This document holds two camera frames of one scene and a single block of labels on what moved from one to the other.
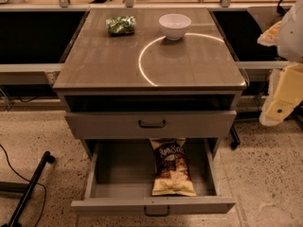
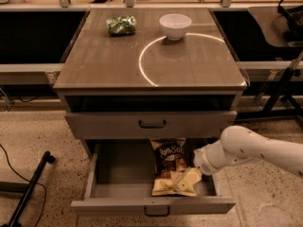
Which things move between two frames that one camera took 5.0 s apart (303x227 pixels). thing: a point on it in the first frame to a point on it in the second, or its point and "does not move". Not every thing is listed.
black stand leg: (25, 187) does not move
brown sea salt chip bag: (172, 174) does not move
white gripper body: (292, 35) to (202, 162)
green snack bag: (121, 26) does not move
